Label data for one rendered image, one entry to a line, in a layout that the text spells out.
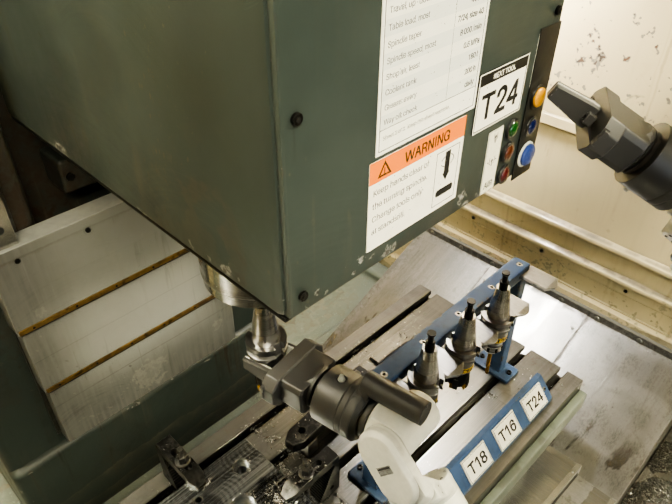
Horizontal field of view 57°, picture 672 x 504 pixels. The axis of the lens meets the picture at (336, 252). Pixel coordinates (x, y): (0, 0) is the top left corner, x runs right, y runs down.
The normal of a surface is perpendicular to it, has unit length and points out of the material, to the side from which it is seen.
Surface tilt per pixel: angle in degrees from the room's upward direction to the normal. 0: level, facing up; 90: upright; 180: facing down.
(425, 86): 90
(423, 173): 90
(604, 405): 24
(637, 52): 90
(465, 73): 90
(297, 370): 1
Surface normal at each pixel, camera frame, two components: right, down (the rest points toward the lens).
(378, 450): -0.58, 0.31
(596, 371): -0.29, -0.54
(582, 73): -0.71, 0.43
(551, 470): 0.10, -0.84
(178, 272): 0.71, 0.44
